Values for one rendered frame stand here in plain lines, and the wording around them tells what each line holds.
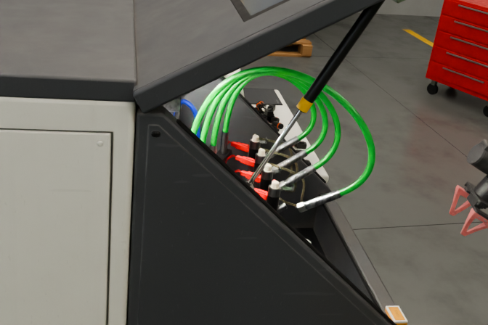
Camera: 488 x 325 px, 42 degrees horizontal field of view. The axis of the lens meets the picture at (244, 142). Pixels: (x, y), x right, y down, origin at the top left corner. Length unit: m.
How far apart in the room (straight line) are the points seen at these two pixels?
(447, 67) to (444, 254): 2.53
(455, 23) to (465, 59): 0.31
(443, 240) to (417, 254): 0.24
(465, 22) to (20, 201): 4.93
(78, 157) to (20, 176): 0.09
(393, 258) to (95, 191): 2.55
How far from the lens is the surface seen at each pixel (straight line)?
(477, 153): 1.66
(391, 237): 3.57
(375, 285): 1.51
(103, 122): 0.94
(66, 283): 1.09
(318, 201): 1.33
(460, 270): 3.46
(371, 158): 1.28
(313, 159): 1.95
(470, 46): 5.63
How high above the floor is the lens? 1.81
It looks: 25 degrees down
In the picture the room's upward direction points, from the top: 7 degrees clockwise
